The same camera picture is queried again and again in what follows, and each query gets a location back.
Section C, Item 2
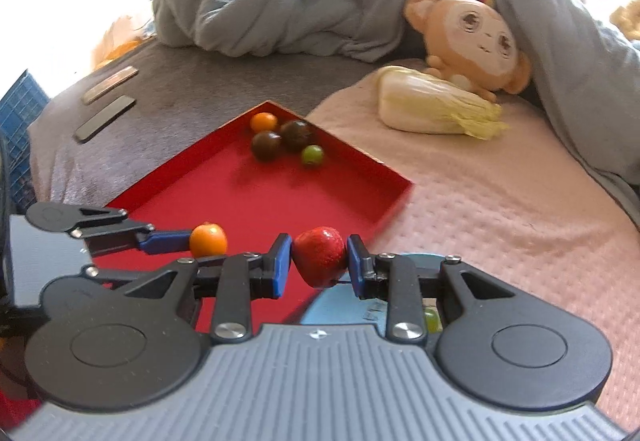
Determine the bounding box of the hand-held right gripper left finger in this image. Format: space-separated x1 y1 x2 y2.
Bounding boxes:
112 233 294 343

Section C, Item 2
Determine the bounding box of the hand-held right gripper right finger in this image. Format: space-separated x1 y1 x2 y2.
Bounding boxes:
346 234 519 343

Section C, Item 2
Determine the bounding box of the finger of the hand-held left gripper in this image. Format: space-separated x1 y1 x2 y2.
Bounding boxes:
69 206 192 258
80 263 171 290

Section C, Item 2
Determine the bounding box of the orange tangerine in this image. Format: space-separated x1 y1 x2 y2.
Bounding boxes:
189 222 228 258

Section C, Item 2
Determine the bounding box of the red strawberry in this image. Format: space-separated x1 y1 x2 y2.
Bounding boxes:
291 227 348 289

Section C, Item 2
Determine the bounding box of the blue tiger print plate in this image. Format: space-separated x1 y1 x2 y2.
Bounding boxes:
297 252 448 334

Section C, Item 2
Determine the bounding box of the red rectangular tray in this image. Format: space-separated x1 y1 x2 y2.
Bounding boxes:
87 100 415 327

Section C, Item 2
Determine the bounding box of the dark brown tomato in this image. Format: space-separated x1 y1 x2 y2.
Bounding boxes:
251 131 283 162
280 120 316 152

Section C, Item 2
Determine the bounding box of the orange tomato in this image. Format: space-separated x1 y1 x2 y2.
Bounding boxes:
250 112 279 133

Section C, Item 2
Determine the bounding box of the blue plastic crate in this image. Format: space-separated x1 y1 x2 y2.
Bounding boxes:
0 70 51 214

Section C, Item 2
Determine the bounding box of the black flat rectangular slab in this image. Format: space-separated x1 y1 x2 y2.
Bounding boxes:
72 95 137 143

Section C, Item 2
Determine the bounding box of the pink textured blanket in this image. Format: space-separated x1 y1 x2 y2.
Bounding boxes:
305 71 640 427

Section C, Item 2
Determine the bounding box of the tan flat rectangular slab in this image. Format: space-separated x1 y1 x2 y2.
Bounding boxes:
82 66 138 104

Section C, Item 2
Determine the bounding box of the napa cabbage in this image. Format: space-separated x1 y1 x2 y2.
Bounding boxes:
376 66 510 142

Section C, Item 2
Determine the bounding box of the orange cloth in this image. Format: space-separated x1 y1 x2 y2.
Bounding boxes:
92 16 151 69

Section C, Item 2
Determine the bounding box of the monkey plush toy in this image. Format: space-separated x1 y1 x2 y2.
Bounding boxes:
404 0 533 104

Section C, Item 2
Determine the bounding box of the yellow soft toy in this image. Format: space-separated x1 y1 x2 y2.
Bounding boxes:
612 0 640 42

